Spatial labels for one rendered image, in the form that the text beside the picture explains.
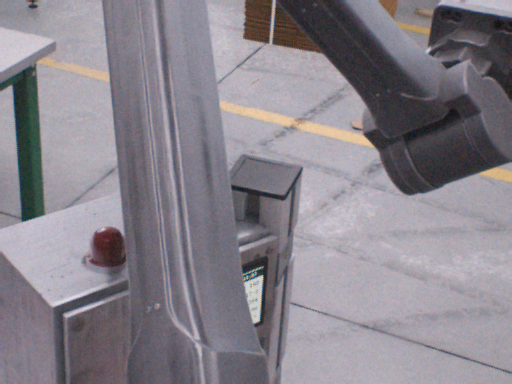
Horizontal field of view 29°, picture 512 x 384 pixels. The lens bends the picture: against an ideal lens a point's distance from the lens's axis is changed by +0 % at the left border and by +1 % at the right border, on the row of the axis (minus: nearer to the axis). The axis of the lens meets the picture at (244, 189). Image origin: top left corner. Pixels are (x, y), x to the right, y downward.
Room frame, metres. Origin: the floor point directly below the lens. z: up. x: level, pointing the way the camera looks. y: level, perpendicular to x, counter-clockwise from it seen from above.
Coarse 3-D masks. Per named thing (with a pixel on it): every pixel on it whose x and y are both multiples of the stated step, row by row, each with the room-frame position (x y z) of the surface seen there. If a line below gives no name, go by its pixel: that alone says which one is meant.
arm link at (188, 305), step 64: (128, 0) 0.55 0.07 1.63; (192, 0) 0.57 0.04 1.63; (128, 64) 0.52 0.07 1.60; (192, 64) 0.53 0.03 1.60; (128, 128) 0.50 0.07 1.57; (192, 128) 0.49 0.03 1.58; (128, 192) 0.47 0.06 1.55; (192, 192) 0.46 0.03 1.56; (128, 256) 0.45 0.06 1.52; (192, 256) 0.43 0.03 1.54; (192, 320) 0.40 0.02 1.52
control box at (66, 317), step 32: (32, 224) 0.54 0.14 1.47; (64, 224) 0.55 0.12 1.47; (96, 224) 0.55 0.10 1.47; (256, 224) 0.56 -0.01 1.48; (0, 256) 0.51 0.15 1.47; (32, 256) 0.51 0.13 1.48; (64, 256) 0.51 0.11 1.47; (256, 256) 0.54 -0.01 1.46; (0, 288) 0.51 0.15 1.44; (32, 288) 0.48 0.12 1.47; (64, 288) 0.48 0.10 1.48; (96, 288) 0.48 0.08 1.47; (128, 288) 0.49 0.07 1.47; (0, 320) 0.52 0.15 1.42; (32, 320) 0.48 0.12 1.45; (64, 320) 0.46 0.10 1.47; (96, 320) 0.47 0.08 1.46; (128, 320) 0.48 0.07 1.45; (0, 352) 0.52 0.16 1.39; (32, 352) 0.48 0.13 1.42; (64, 352) 0.46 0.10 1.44; (96, 352) 0.47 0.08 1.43
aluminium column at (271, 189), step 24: (240, 168) 0.59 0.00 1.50; (264, 168) 0.59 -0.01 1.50; (288, 168) 0.60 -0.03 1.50; (240, 192) 0.57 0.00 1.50; (264, 192) 0.56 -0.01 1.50; (288, 192) 0.57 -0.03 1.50; (240, 216) 0.57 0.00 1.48; (264, 216) 0.56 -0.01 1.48; (288, 216) 0.57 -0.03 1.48; (288, 264) 0.59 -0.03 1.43; (288, 288) 0.59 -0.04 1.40; (288, 312) 0.60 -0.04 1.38
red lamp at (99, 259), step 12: (108, 228) 0.51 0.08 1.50; (96, 240) 0.50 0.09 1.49; (108, 240) 0.50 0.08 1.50; (120, 240) 0.50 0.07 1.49; (96, 252) 0.50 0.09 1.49; (108, 252) 0.50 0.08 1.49; (120, 252) 0.50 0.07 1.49; (96, 264) 0.50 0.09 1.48; (108, 264) 0.50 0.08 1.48; (120, 264) 0.50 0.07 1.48
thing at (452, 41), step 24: (432, 24) 0.92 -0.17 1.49; (456, 24) 0.91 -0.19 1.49; (480, 24) 0.90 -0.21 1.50; (504, 24) 0.90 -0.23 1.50; (432, 48) 0.89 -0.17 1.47; (456, 48) 0.87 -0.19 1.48; (480, 48) 0.86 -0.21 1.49; (504, 48) 0.89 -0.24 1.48; (480, 72) 0.83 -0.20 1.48; (504, 72) 0.86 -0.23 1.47
